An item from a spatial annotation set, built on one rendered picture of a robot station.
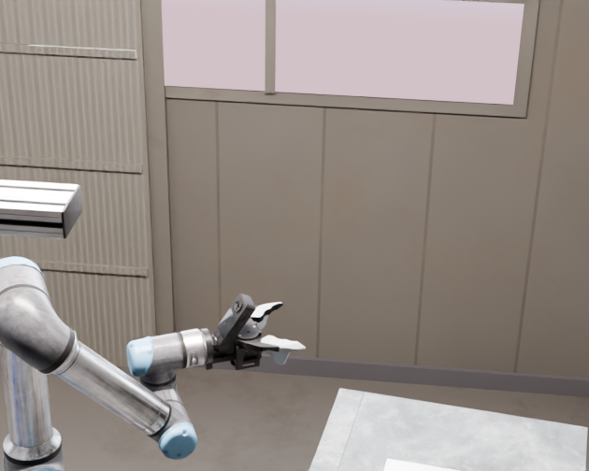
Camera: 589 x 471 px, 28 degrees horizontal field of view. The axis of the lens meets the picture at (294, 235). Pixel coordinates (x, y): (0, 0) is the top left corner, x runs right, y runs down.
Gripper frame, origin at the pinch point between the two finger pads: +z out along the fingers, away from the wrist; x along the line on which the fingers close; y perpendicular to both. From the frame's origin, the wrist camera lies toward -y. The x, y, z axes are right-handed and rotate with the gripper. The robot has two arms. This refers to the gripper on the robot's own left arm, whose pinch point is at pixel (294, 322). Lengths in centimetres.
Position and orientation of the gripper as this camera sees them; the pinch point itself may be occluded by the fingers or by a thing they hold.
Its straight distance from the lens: 247.2
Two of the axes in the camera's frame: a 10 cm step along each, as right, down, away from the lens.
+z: 9.4, -1.4, 3.0
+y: -0.6, 8.1, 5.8
